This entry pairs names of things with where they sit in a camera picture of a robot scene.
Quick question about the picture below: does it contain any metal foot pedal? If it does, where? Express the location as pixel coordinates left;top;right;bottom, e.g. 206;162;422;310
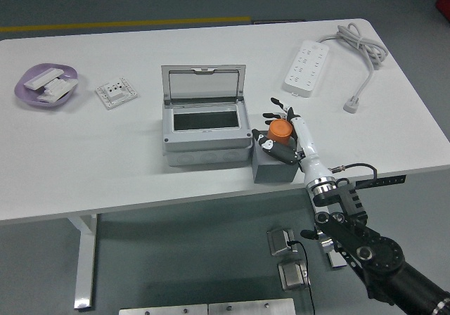
277;260;312;292
266;226;298;257

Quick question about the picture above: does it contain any thin black pedal cable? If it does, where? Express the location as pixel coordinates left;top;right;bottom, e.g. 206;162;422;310
286;239;316;315

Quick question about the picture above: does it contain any grey electrical enclosure box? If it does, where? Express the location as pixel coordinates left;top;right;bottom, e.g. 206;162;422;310
161;98;255;168

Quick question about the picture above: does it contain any white table leg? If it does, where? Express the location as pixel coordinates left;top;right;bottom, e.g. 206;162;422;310
327;250;347;269
66;213;98;311

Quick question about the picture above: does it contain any pale grey cord with plug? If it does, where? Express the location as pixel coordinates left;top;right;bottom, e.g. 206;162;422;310
318;22;390;115

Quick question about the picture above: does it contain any long white plastic part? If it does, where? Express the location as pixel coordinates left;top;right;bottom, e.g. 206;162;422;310
22;67;65;91

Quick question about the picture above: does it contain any grey cube with round hole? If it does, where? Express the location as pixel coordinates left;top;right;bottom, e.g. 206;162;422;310
251;135;306;184

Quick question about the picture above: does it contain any white wall socket panel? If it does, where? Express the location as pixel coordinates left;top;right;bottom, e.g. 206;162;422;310
94;77;139;110

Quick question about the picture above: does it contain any purple plate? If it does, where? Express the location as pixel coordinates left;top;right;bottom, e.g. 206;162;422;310
13;63;79;110

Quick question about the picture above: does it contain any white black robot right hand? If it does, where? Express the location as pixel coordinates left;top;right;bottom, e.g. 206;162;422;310
251;97;333;186

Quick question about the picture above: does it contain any orange cylinder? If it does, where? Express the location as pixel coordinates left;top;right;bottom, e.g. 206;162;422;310
266;118;295;146

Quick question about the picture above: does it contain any transparent hinged box lid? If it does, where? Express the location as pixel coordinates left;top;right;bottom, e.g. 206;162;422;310
160;65;247;106

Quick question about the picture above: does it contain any silver metal plate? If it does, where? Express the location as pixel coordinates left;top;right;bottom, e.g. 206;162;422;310
118;304;208;315

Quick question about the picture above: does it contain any dark floor strip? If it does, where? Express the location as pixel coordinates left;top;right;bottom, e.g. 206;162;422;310
252;19;306;25

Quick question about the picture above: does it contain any white power strip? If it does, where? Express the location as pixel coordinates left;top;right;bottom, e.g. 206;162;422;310
281;39;330;98

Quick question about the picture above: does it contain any black table control panel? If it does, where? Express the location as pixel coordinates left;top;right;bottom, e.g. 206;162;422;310
354;174;406;190

